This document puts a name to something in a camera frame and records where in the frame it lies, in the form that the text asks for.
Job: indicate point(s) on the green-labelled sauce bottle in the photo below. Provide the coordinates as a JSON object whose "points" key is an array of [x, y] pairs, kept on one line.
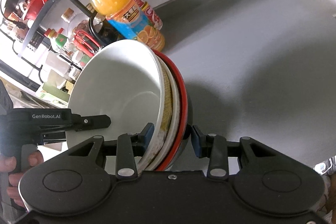
{"points": [[61, 43]]}

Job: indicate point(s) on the red and black bowl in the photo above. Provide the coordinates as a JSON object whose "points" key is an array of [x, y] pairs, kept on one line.
{"points": [[185, 117]]}

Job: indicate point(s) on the white ceramic bowl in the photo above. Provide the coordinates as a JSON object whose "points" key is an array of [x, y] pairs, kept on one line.
{"points": [[125, 82], [171, 114]]}

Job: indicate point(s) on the person's left hand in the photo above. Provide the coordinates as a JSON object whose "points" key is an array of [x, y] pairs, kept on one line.
{"points": [[18, 176]]}

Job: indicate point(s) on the green and white carton box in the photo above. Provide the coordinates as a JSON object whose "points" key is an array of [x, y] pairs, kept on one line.
{"points": [[50, 93]]}

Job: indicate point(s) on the black metal spice rack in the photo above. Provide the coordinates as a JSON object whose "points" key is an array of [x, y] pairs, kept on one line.
{"points": [[39, 16]]}

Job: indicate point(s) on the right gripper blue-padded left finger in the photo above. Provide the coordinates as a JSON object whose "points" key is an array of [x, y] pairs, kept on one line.
{"points": [[128, 147]]}

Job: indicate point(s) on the orange juice bottle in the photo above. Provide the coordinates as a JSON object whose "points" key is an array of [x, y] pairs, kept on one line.
{"points": [[130, 21]]}

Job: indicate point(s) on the white ceramic bowl front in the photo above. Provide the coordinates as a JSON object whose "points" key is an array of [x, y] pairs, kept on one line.
{"points": [[125, 82]]}

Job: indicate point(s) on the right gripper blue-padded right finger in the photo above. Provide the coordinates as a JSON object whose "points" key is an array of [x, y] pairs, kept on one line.
{"points": [[213, 147]]}

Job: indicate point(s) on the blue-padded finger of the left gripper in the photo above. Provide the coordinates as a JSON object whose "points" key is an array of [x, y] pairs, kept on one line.
{"points": [[80, 123]]}

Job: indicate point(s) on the red cola bottle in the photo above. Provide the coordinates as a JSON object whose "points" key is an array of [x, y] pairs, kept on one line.
{"points": [[150, 13]]}

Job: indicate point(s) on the red plastic basket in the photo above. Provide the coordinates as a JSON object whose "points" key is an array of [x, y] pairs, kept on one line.
{"points": [[31, 8]]}

